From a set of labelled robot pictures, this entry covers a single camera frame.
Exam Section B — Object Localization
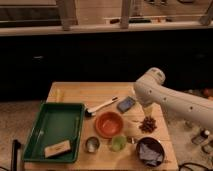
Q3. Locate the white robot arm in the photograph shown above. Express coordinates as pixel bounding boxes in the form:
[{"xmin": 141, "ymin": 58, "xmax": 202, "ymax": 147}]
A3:
[{"xmin": 133, "ymin": 67, "xmax": 213, "ymax": 131}]

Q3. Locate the green plastic cup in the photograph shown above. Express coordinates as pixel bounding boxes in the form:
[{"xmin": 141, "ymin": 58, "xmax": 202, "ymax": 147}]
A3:
[{"xmin": 111, "ymin": 136, "xmax": 127, "ymax": 152}]

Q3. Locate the small metal cup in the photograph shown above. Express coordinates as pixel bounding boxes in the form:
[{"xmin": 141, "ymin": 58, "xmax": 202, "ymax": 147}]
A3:
[{"xmin": 85, "ymin": 137, "xmax": 100, "ymax": 153}]

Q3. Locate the orange bowl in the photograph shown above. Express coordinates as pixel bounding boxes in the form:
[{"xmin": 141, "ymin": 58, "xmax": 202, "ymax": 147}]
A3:
[{"xmin": 94, "ymin": 112, "xmax": 124, "ymax": 139}]

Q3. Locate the green plastic tray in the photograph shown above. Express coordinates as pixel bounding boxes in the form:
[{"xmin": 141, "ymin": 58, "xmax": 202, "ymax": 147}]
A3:
[{"xmin": 22, "ymin": 102, "xmax": 84, "ymax": 163}]

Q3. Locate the wooden block sponge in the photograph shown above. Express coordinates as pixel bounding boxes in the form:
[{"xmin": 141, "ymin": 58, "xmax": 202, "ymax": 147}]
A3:
[{"xmin": 44, "ymin": 140, "xmax": 71, "ymax": 158}]

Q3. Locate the dark pan with cloth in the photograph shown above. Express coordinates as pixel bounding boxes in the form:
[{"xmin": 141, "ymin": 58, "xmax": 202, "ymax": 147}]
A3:
[{"xmin": 127, "ymin": 137, "xmax": 165, "ymax": 167}]

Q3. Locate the spice bottle rack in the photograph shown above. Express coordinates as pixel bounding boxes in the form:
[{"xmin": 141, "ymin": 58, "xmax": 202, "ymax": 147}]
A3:
[{"xmin": 191, "ymin": 130, "xmax": 211, "ymax": 154}]

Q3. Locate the black chair frame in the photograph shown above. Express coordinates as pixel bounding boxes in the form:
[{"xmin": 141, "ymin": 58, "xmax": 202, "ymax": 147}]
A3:
[{"xmin": 10, "ymin": 139, "xmax": 21, "ymax": 171}]

